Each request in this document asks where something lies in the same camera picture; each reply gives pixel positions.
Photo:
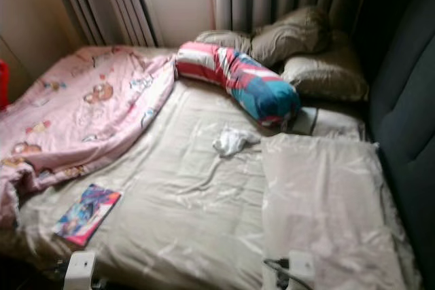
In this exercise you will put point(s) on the colourful comic book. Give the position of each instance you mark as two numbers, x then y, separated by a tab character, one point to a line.
87	214

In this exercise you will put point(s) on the dark grey upholstered headboard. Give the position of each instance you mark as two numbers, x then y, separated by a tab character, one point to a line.
408	113

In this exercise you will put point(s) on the striped red blue bolster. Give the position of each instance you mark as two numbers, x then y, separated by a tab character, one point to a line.
251	83

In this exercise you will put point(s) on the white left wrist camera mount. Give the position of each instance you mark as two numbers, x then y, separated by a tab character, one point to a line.
80	268

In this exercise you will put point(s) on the bed with beige sheet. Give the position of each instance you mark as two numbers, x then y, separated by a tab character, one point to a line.
190	202

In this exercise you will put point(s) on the crumpled white cloth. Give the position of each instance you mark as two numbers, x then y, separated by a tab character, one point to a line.
234	142

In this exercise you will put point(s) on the white pillow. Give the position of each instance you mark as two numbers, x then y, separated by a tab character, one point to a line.
336	123

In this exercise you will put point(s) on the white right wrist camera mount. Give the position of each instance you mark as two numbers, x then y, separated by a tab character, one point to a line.
302	266

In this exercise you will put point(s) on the long red cushion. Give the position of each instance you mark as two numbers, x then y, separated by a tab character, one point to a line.
3	86

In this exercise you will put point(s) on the pink cartoon print blanket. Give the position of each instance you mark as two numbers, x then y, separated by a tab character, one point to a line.
81	106

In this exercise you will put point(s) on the flat beige satin pillow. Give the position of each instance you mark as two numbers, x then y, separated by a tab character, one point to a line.
326	202

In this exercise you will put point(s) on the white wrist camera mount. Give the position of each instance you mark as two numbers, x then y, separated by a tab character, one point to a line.
302	266
80	268

